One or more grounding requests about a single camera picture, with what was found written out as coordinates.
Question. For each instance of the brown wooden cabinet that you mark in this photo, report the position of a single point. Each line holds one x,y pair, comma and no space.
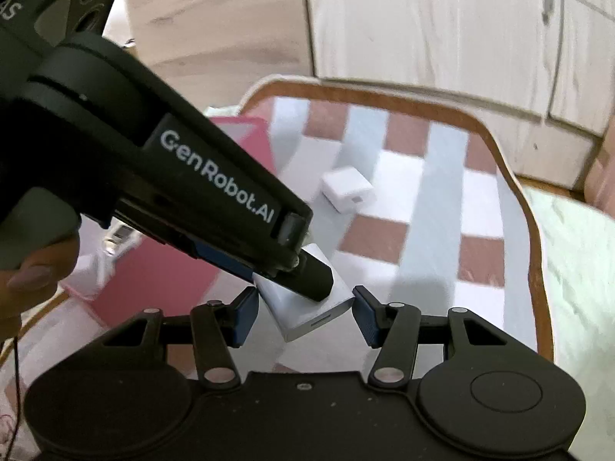
216,19

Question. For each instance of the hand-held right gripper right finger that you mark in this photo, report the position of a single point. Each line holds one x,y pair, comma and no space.
365,321

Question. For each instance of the pink backpack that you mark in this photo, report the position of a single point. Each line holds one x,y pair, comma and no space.
603,168

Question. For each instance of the checked mat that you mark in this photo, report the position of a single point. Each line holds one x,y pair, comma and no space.
432,192

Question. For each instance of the large white wall charger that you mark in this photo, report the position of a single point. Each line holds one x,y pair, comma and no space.
343,187

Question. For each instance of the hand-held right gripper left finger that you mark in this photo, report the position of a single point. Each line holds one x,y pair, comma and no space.
245,316

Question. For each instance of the pink cardboard box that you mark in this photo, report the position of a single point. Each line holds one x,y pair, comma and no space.
158,278

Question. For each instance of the person's left hand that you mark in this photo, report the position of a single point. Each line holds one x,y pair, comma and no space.
33,281

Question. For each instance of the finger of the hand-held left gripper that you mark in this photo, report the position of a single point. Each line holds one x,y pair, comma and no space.
312,278
226,260

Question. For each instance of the light wooden wardrobe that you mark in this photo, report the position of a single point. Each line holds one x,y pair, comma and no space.
432,19

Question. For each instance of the white cube charger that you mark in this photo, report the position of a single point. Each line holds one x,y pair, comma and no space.
307,318

